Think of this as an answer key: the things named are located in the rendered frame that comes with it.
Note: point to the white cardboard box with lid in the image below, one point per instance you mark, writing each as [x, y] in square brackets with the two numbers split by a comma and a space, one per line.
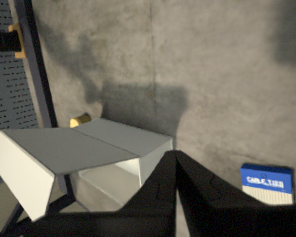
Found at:
[30, 159]

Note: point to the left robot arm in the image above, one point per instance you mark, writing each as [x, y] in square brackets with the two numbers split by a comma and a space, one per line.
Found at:
[10, 41]

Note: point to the blue and white bag of cable ties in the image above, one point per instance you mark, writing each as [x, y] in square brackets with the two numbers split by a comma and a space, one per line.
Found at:
[272, 185]

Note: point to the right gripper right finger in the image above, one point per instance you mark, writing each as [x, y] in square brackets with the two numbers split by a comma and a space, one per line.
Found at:
[212, 207]

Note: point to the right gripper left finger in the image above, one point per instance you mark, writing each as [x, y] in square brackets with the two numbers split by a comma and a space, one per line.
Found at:
[136, 218]

